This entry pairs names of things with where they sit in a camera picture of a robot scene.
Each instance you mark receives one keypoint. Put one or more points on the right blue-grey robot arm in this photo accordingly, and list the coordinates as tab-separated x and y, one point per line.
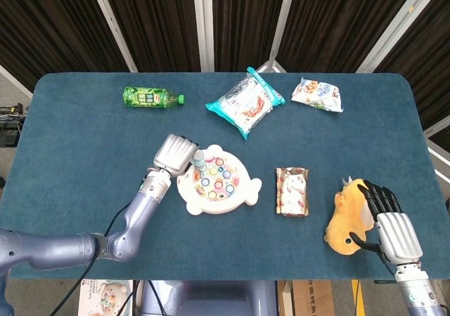
418	291

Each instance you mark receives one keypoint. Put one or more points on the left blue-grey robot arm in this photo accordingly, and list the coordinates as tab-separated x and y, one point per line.
52	247

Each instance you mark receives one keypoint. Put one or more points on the blue felt table mat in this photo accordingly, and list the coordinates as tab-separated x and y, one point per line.
88	143

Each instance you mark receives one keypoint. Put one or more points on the light blue toy rod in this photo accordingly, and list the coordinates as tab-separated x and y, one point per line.
199	159

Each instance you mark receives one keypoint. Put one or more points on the toy box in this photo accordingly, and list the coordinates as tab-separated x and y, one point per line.
105	296

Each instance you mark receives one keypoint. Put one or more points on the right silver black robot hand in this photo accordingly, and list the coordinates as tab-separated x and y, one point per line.
399	235

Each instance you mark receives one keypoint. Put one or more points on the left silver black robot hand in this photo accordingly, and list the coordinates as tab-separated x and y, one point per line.
174	154

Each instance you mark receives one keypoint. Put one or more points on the white partition frame post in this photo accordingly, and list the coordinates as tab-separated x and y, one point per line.
397	24
204	24
112	24
281	20

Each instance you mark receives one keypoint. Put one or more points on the green tea bottle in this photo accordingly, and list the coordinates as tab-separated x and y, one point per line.
144	97

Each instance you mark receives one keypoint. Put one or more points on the brown red-white snack packet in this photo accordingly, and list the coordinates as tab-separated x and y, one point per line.
292	193

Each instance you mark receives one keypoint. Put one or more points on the dark brown pleated curtain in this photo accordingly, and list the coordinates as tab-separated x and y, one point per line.
158	20

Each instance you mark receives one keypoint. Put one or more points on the white crumpled snack bag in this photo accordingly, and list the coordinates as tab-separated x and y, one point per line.
316	94

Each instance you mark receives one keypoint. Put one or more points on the brown cardboard box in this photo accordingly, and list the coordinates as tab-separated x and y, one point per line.
309	298

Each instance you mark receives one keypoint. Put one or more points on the yellow plush toy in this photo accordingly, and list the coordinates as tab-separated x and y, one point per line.
346	221

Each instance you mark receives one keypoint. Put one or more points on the white fish game toy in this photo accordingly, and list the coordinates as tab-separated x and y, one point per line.
225	196

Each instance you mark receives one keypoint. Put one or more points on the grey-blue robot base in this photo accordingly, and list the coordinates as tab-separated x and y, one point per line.
211	298

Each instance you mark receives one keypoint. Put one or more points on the teal-edged clear snack bag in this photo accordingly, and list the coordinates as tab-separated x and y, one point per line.
246	105

